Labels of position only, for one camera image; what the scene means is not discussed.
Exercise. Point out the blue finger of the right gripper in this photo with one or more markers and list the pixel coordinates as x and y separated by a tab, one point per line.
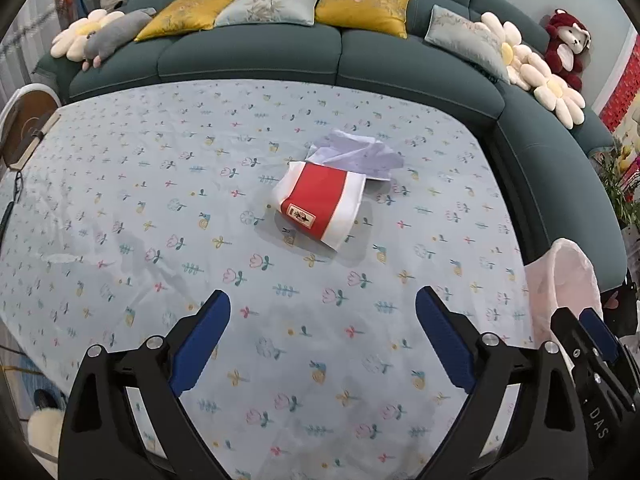
602	337

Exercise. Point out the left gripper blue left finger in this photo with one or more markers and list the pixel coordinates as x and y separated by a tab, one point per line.
194	338

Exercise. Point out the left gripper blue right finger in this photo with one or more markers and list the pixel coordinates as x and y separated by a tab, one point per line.
451	335

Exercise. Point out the red white paper cup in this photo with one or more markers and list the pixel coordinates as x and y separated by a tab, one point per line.
321	201

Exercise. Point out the trash bin with white liner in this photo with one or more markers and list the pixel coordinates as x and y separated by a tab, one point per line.
562	277

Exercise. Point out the floral light blue tablecloth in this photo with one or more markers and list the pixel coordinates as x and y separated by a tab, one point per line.
139	204

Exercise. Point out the white fluffy rug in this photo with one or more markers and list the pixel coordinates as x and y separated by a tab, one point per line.
44	429

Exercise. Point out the potted orchid plants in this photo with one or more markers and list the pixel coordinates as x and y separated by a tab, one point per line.
618	170

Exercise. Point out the flower cushion near bear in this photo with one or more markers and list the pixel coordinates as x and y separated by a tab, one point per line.
552	92

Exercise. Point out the flower cushion beside cushions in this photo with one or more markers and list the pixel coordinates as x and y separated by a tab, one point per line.
513	51

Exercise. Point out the round wooden white chair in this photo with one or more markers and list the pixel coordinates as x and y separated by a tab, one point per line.
23	117

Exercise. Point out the teal sectional sofa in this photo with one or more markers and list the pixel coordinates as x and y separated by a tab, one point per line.
542	166

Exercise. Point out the right grey-green embroidered cushion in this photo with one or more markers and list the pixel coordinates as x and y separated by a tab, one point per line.
473	42

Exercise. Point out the grey-green embroidered cushion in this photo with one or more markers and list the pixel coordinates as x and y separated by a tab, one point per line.
473	42
243	12

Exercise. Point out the red white teddy bear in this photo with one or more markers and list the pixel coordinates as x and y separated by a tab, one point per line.
569	41

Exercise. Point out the grey mouse plush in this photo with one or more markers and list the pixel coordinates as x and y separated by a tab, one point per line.
102	44

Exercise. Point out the left white flower cushion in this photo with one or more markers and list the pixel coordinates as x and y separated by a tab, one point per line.
70	43

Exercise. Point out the left yellow embroidered cushion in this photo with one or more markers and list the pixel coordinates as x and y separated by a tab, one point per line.
183	16

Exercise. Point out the yellow embroidered cushion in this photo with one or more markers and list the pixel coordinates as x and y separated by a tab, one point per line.
387	17
183	16

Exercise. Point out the right yellow embroidered cushion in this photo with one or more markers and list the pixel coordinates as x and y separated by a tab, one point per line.
387	17

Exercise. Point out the left grey-green embroidered cushion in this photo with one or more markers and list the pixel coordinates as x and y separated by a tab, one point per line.
243	12

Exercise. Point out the red gold wall decoration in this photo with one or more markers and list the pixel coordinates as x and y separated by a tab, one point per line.
626	90

